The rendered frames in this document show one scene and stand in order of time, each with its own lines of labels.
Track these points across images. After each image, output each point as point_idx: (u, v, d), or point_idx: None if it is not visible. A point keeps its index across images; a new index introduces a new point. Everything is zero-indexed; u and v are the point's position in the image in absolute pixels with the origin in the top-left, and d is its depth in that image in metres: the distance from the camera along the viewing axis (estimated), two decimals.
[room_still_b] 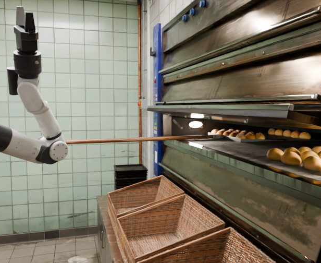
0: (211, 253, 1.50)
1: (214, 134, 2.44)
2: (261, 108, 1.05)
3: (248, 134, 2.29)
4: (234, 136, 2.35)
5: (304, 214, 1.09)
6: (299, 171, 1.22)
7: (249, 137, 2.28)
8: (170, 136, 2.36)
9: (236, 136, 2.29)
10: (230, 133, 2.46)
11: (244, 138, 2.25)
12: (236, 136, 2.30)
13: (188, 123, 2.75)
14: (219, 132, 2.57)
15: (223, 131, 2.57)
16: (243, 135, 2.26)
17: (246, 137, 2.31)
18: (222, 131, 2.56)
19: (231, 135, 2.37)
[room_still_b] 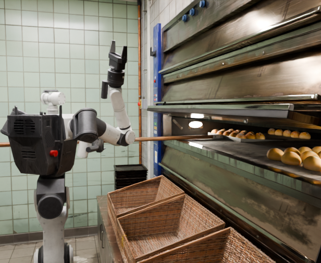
0: (211, 253, 1.50)
1: (214, 134, 2.44)
2: (261, 108, 1.05)
3: (248, 134, 2.29)
4: (234, 136, 2.35)
5: (304, 214, 1.09)
6: (299, 171, 1.22)
7: (249, 137, 2.28)
8: (170, 136, 2.36)
9: (236, 136, 2.29)
10: (230, 133, 2.46)
11: (244, 138, 2.25)
12: (236, 136, 2.30)
13: (188, 123, 2.75)
14: (219, 132, 2.57)
15: (223, 131, 2.57)
16: (243, 135, 2.26)
17: (246, 137, 2.31)
18: (222, 131, 2.56)
19: (231, 135, 2.37)
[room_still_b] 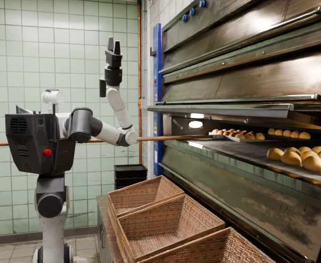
0: (211, 253, 1.50)
1: (214, 134, 2.44)
2: (261, 108, 1.05)
3: (248, 134, 2.29)
4: (233, 136, 2.35)
5: (304, 214, 1.09)
6: (299, 171, 1.22)
7: (248, 137, 2.27)
8: (170, 136, 2.37)
9: (236, 136, 2.29)
10: (230, 133, 2.46)
11: (243, 138, 2.24)
12: (235, 136, 2.29)
13: (188, 123, 2.75)
14: (219, 132, 2.57)
15: (223, 131, 2.57)
16: (242, 135, 2.25)
17: (245, 137, 2.30)
18: (222, 131, 2.56)
19: (230, 135, 2.37)
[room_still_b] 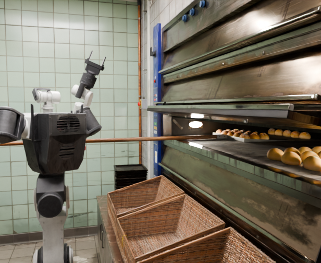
0: (211, 253, 1.50)
1: (218, 134, 2.45)
2: (261, 108, 1.05)
3: (252, 134, 2.29)
4: (237, 136, 2.35)
5: (304, 214, 1.09)
6: (299, 171, 1.22)
7: (252, 137, 2.28)
8: (174, 136, 2.37)
9: (240, 136, 2.29)
10: (234, 133, 2.46)
11: (248, 138, 2.24)
12: (239, 136, 2.30)
13: (188, 123, 2.75)
14: (223, 132, 2.57)
15: (227, 131, 2.57)
16: (246, 135, 2.25)
17: (249, 137, 2.30)
18: (226, 131, 2.56)
19: (235, 135, 2.37)
